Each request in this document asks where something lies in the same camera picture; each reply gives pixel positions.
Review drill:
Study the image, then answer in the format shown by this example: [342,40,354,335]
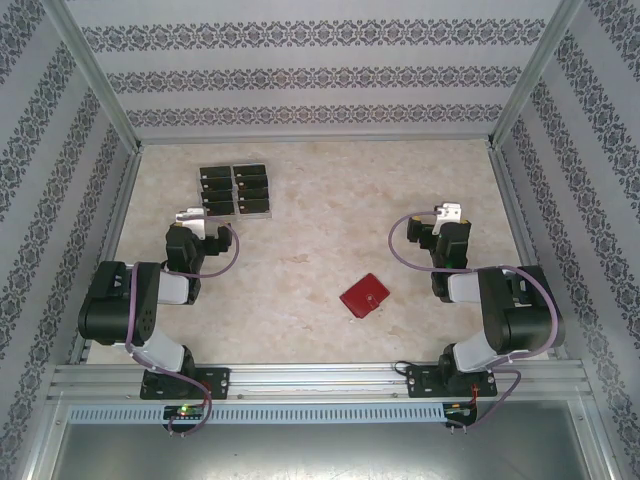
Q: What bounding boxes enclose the clear acrylic card stand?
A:
[198,162,275,222]

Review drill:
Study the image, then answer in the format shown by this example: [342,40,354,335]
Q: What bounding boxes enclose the red leather card holder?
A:
[339,273,384,319]

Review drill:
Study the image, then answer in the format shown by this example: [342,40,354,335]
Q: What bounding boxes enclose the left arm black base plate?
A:
[140,367,232,401]

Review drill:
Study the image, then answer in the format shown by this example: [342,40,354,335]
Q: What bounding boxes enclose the aluminium mounting rail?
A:
[48,362,587,401]

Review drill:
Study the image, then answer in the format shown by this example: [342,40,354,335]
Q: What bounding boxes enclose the aluminium table side rail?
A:
[68,147,144,366]
[487,144,571,361]

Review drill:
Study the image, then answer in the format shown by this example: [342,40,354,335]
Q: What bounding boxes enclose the circuit board with green light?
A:
[163,403,207,422]

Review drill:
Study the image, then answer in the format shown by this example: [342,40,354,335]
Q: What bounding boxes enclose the slanted aluminium frame post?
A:
[487,0,586,151]
[47,0,146,154]

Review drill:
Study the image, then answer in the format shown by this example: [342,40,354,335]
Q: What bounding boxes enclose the grey sheet metal panel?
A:
[29,422,616,480]

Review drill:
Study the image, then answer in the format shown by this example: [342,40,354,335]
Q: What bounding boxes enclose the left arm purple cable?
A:
[124,213,241,440]

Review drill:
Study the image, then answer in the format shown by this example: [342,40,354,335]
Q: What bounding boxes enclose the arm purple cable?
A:
[389,209,561,434]
[124,213,241,440]

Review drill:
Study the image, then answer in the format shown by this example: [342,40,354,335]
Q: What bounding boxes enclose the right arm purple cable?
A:
[389,209,561,434]

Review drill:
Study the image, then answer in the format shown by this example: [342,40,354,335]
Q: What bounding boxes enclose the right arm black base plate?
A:
[405,363,499,400]

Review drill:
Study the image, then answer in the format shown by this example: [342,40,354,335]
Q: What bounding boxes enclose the slotted grey cable duct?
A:
[66,402,447,425]

